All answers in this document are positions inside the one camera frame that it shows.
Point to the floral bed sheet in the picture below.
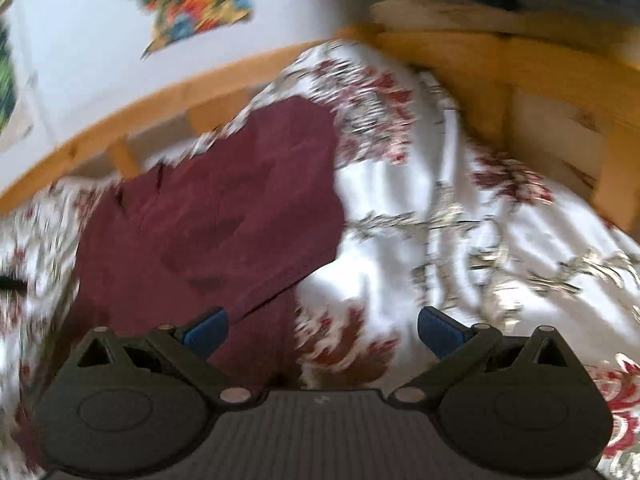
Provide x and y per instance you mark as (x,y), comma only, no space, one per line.
(450,240)

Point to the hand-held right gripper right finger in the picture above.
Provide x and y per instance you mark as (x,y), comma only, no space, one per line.
(440,331)

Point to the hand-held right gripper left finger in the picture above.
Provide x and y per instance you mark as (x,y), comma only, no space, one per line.
(206,331)

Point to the green wall poster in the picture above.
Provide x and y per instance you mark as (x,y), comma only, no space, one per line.
(6,85)

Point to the maroon garment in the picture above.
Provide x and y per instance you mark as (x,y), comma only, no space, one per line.
(210,220)

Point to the colourful wall poster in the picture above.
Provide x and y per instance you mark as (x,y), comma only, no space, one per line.
(192,2)

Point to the wooden bed frame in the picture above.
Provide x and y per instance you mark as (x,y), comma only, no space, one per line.
(530,75)

